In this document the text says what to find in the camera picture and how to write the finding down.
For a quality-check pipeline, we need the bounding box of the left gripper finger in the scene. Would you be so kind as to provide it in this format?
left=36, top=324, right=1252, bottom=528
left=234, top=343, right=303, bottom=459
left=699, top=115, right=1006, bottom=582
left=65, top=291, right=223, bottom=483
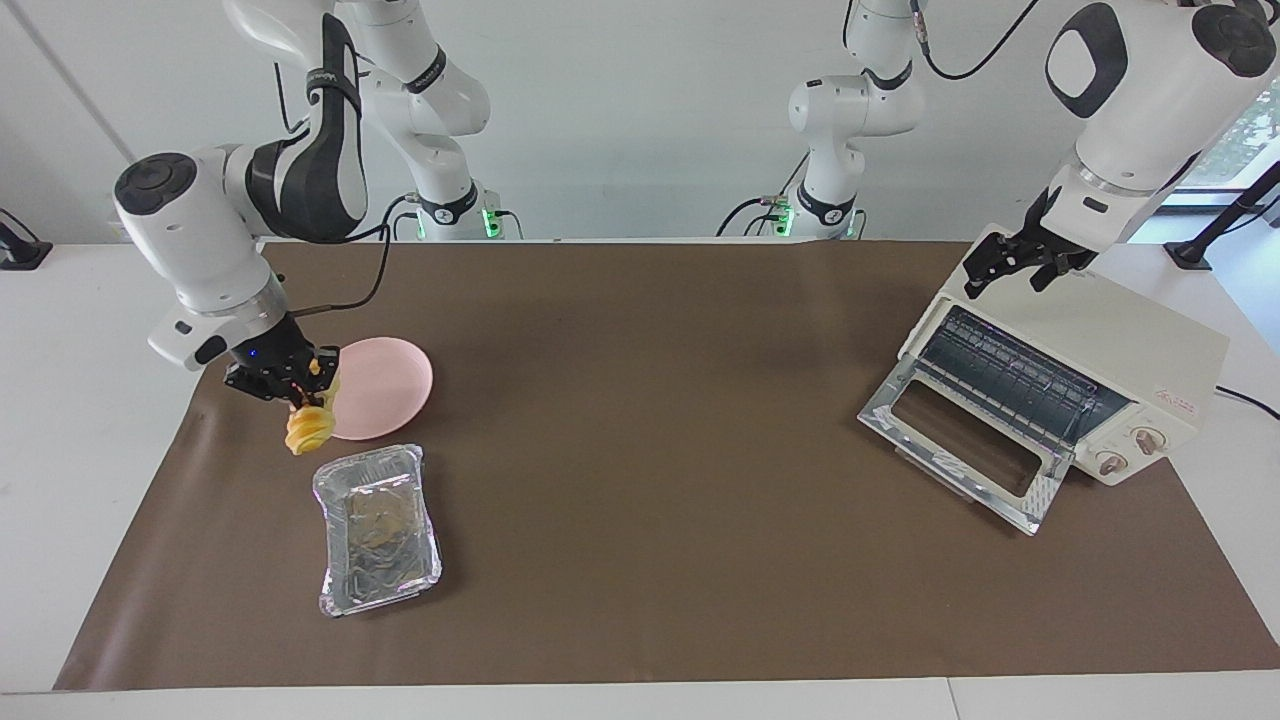
left=963, top=238, right=1023, bottom=301
left=1030, top=250, right=1098, bottom=294

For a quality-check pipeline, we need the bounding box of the yellow sliced bread loaf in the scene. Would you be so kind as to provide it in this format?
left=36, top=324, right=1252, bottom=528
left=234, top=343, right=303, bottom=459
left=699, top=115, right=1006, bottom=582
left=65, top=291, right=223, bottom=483
left=285, top=370, right=343, bottom=457

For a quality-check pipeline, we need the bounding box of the aluminium foil tray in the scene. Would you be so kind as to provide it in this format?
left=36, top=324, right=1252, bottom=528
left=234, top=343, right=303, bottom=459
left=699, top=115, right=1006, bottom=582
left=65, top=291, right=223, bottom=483
left=312, top=444, right=443, bottom=619

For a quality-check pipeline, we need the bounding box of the cream toaster oven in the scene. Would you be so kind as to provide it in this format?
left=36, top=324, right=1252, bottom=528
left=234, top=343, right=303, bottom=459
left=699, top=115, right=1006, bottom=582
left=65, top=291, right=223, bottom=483
left=897, top=222, right=1231, bottom=488

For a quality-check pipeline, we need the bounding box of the glass oven door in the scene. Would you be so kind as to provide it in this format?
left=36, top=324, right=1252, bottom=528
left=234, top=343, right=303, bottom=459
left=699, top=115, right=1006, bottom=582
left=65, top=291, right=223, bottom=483
left=857, top=355, right=1076, bottom=537

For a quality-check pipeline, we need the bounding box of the pink round plate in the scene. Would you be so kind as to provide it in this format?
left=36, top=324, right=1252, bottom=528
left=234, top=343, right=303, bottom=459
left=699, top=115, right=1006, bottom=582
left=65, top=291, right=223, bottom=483
left=318, top=337, right=435, bottom=442

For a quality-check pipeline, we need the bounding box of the black angled stand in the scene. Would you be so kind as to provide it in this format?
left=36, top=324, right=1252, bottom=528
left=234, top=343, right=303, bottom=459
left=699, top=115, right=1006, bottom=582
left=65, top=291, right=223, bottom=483
left=1163, top=160, right=1280, bottom=272

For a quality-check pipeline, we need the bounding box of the window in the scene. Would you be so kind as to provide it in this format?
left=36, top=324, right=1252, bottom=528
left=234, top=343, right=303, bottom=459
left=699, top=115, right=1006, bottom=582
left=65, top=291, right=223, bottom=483
left=1160, top=75, right=1280, bottom=213

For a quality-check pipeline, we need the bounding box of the black clamp stand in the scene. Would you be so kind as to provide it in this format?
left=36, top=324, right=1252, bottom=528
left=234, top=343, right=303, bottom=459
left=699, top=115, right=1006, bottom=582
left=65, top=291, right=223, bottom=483
left=0, top=208, right=53, bottom=271

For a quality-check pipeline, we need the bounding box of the brown table mat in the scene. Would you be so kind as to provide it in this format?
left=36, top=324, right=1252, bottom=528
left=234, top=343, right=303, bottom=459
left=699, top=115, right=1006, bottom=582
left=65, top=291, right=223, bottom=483
left=52, top=240, right=1280, bottom=693

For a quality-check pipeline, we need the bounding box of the oven wire rack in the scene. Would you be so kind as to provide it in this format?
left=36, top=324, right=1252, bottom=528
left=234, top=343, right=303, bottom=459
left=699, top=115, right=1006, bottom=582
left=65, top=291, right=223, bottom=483
left=915, top=305, right=1131, bottom=451

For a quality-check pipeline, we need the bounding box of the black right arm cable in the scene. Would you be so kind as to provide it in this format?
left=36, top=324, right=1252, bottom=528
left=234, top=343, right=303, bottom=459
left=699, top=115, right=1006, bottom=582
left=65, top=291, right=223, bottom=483
left=290, top=195, right=416, bottom=316

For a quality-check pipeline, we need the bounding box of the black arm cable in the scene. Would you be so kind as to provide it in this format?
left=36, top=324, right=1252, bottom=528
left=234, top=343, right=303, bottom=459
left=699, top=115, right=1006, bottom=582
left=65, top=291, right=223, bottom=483
left=908, top=0, right=1041, bottom=81
left=290, top=195, right=416, bottom=316

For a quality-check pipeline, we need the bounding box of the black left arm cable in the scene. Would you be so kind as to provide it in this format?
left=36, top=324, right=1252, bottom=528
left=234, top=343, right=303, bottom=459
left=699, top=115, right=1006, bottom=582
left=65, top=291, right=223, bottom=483
left=908, top=0, right=1041, bottom=81

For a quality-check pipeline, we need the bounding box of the black oven power cord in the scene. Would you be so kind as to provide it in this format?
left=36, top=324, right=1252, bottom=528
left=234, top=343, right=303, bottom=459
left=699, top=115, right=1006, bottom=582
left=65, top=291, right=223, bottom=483
left=1213, top=385, right=1280, bottom=421

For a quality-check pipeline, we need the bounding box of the black base cable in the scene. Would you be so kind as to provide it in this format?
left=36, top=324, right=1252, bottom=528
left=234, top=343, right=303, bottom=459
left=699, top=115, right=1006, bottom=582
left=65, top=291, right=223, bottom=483
left=715, top=196, right=791, bottom=238

